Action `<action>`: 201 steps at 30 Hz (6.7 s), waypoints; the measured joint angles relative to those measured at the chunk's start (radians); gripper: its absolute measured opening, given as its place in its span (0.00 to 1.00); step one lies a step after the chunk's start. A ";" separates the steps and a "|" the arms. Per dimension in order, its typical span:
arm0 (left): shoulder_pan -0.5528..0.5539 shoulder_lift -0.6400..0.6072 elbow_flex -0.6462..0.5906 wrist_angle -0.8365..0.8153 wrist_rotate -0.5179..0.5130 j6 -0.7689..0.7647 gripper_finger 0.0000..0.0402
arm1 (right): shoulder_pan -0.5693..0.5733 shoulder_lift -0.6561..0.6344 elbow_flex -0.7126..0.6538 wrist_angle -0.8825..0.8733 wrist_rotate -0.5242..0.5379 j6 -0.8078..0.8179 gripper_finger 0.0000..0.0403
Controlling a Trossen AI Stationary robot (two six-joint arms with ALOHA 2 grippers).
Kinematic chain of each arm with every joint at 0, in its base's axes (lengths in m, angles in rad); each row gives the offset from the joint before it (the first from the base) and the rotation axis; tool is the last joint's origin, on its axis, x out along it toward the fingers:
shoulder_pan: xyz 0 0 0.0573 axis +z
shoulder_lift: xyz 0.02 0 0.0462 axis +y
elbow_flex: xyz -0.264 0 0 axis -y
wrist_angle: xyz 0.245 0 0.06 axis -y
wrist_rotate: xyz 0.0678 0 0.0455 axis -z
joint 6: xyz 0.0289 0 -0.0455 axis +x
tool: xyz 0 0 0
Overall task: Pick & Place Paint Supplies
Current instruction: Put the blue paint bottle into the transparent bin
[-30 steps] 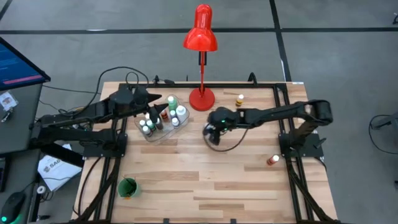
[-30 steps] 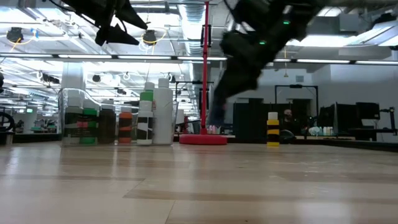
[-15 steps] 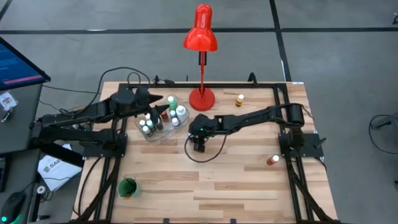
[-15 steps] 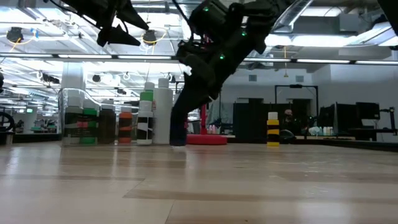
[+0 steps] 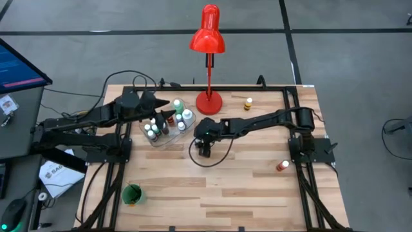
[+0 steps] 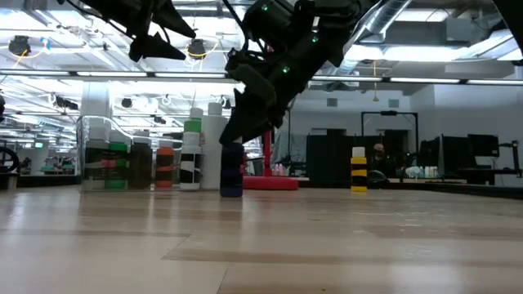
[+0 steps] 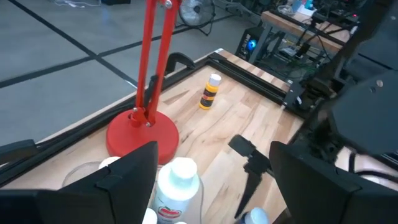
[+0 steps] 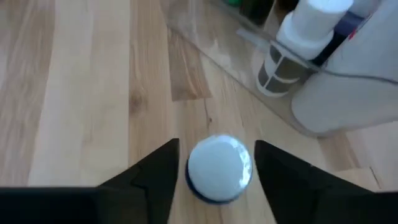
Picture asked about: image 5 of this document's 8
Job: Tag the black arched clamp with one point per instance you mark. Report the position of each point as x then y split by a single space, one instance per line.
261 76

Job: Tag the white paint bottle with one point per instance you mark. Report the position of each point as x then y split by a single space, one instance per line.
181 126
147 127

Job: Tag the clear plastic bin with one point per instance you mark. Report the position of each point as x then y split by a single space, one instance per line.
167 143

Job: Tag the white id card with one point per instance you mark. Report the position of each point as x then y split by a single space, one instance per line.
8 104

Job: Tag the black paintbrush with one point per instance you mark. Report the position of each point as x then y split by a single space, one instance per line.
135 194
132 190
137 190

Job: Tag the black desk beam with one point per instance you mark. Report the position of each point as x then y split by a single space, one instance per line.
64 159

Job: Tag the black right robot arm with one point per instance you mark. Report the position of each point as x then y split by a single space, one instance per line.
267 119

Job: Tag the purple paint bottle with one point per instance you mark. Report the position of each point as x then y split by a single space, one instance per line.
179 117

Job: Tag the grey paint bottle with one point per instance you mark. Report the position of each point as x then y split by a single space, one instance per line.
152 137

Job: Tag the computer monitor blue screen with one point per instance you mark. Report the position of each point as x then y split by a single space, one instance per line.
16 69

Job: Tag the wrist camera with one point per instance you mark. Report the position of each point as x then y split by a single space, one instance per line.
148 97
205 150

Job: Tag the large green paint bottle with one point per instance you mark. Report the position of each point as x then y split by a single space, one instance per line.
177 106

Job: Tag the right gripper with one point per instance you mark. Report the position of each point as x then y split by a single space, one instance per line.
207 129

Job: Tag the white tape roll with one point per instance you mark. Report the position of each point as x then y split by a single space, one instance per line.
42 196

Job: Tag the red desk lamp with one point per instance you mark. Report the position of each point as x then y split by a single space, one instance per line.
209 103

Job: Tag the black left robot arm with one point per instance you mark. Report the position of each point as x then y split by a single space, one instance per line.
96 116

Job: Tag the black computer mouse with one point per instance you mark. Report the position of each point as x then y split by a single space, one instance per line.
13 212

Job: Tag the green plastic cup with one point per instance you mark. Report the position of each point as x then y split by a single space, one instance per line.
127 198

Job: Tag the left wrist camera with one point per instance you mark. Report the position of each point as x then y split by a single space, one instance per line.
148 97

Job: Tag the black paint bottle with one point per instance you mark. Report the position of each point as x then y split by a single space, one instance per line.
153 121

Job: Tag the small green paint bottle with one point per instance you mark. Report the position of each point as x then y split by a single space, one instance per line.
157 131

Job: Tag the tall white bottle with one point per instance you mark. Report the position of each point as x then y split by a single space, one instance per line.
187 115

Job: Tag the orange bristle paintbrush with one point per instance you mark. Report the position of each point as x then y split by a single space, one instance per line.
132 204

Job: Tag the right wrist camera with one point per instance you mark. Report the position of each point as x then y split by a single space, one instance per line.
205 150

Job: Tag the red paint bottle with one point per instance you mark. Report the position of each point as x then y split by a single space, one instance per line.
281 167

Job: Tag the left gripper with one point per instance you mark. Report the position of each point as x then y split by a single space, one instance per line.
146 112

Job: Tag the orange paint bottle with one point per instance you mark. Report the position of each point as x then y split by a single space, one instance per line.
171 121

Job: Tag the grey desk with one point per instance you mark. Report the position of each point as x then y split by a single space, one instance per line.
22 129

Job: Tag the brown paint bottle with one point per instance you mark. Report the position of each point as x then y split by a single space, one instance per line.
166 130

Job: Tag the white printed paper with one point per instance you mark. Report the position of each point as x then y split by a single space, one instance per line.
61 178

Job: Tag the yellow paint bottle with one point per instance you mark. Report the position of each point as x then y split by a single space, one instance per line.
247 105

